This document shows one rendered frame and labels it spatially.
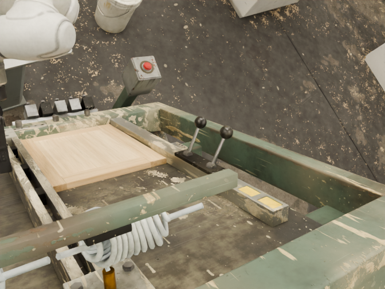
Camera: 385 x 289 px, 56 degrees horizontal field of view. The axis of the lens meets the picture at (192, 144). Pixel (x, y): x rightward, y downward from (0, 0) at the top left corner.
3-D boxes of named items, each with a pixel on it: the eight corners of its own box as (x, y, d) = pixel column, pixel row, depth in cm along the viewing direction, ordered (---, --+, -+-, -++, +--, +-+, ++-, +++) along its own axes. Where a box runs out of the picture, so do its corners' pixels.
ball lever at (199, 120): (187, 157, 113) (203, 117, 112) (194, 160, 110) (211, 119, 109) (178, 154, 110) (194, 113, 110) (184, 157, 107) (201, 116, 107)
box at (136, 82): (141, 73, 187) (153, 54, 172) (149, 94, 185) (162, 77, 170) (120, 75, 181) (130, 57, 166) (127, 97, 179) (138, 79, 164)
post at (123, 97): (103, 132, 248) (138, 79, 185) (106, 140, 247) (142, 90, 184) (95, 134, 245) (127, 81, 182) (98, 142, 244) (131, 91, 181)
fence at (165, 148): (121, 125, 158) (120, 116, 156) (287, 220, 83) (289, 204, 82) (110, 128, 155) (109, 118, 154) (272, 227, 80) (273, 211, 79)
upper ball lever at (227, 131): (210, 170, 103) (229, 126, 103) (218, 174, 100) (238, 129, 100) (200, 166, 101) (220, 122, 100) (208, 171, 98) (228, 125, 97)
